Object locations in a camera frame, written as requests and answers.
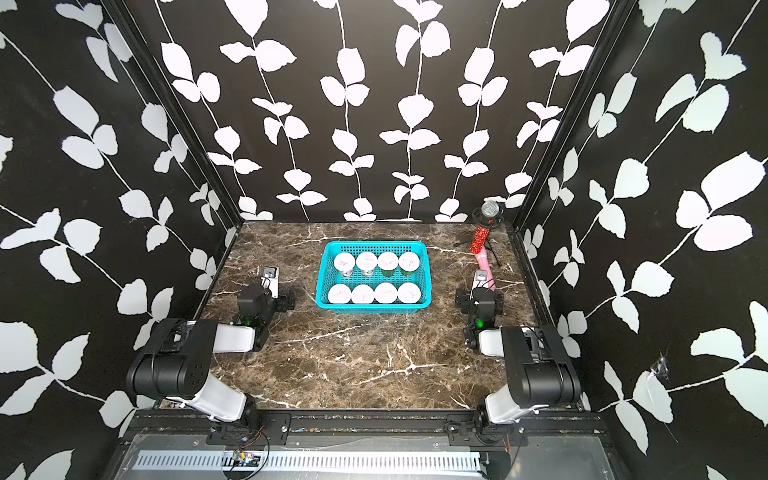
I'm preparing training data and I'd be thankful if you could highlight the teal plastic basket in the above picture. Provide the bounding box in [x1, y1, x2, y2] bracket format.
[315, 240, 432, 314]

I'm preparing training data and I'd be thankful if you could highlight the white yogurt cup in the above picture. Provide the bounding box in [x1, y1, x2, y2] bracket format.
[397, 282, 422, 304]
[377, 251, 399, 278]
[351, 284, 375, 305]
[327, 284, 352, 305]
[333, 252, 356, 278]
[398, 251, 421, 277]
[374, 282, 398, 304]
[356, 251, 378, 278]

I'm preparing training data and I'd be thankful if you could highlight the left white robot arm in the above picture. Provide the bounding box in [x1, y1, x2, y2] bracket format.
[126, 266, 295, 430]

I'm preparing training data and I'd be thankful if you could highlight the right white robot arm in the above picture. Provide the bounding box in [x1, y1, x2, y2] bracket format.
[455, 270, 582, 425]

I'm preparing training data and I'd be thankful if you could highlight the pink and red tube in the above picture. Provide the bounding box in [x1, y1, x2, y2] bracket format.
[470, 226, 495, 291]

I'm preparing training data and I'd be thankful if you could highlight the small black tripod lamp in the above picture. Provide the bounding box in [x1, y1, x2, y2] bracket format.
[454, 200, 504, 265]

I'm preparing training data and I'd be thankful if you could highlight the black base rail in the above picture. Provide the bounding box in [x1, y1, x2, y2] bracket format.
[126, 409, 609, 449]

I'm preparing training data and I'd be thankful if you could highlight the small circuit board with wires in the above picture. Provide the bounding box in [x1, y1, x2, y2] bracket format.
[222, 451, 262, 471]

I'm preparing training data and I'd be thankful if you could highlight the white perforated cable duct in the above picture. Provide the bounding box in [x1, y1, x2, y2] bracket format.
[130, 450, 483, 475]

